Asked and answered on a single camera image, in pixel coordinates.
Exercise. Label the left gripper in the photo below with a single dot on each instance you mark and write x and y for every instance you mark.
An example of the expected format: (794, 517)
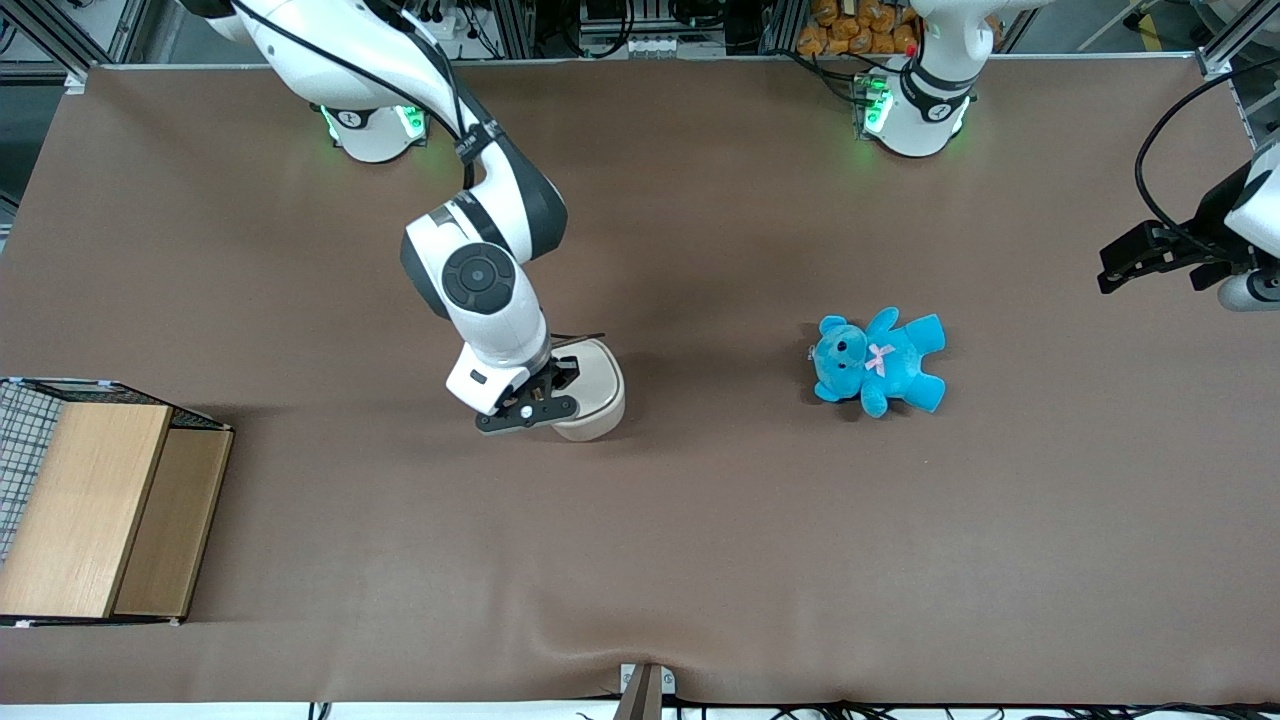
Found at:
(1206, 224)

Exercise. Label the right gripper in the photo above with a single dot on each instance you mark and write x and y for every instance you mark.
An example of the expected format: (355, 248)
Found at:
(561, 372)

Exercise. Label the white lidded trash can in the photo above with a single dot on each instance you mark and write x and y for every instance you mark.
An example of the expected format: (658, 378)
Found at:
(600, 400)

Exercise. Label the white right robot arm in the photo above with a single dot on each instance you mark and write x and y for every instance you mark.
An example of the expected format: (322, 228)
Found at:
(480, 270)

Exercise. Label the brown table cover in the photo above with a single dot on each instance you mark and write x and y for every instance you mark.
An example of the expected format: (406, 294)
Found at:
(640, 550)

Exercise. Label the blue teddy bear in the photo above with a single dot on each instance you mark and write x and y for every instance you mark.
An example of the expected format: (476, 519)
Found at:
(880, 362)

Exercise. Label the white power strip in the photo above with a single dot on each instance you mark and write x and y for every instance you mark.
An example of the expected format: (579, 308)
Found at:
(450, 22)

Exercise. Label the orange plush toys pile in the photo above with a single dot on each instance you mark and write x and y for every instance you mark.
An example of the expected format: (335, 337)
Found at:
(860, 28)

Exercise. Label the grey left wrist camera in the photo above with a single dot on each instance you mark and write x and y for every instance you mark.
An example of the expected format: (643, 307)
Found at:
(1250, 292)

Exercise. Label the aluminium frame profile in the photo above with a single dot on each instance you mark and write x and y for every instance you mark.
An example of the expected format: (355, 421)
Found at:
(60, 35)
(1235, 40)

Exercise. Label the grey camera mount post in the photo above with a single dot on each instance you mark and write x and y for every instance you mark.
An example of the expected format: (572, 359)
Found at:
(640, 695)

